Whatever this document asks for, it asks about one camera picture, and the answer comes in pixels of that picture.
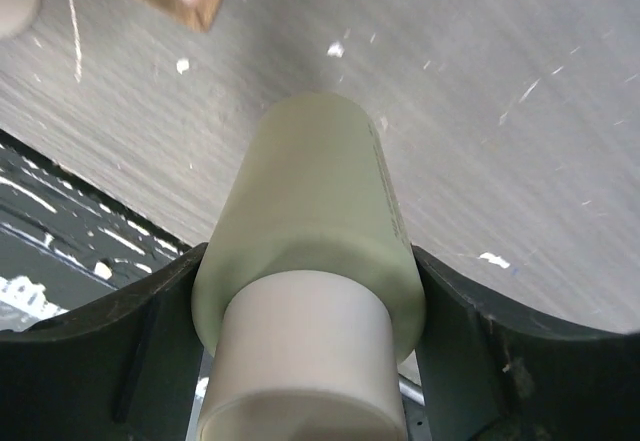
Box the yellow-green round bottle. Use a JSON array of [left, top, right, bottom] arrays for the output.
[[191, 93, 425, 440]]

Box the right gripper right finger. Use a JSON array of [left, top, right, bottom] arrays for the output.
[[413, 247, 639, 440]]

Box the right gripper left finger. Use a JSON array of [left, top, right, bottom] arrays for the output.
[[1, 244, 206, 440]]

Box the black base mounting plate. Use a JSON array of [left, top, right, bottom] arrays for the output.
[[1, 132, 190, 331]]

